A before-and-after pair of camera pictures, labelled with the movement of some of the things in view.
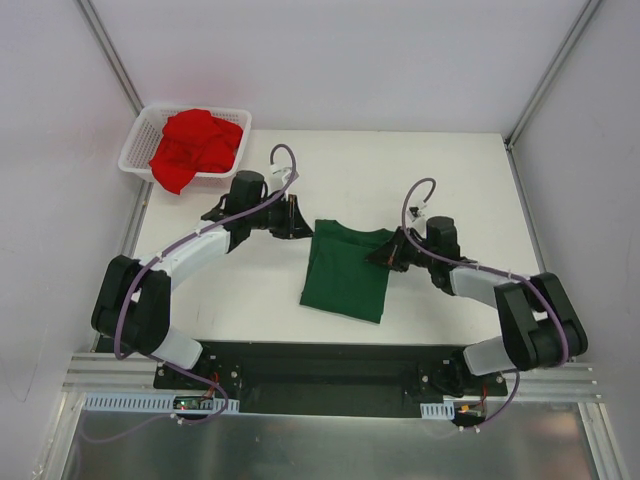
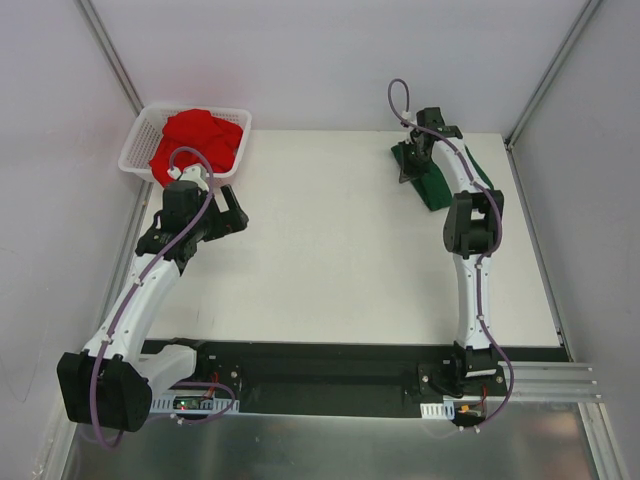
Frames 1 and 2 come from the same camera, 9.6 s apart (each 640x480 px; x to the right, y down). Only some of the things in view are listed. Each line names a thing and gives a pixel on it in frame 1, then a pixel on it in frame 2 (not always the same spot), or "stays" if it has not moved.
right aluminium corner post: x=551 y=72 stays
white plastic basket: x=144 y=136 stays
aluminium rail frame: x=128 y=372 stays
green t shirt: x=339 y=278 to x=431 y=188
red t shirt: x=191 y=142 stays
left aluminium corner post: x=115 y=63 stays
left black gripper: x=290 y=216 to x=226 y=220
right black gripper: x=398 y=255 to x=417 y=151
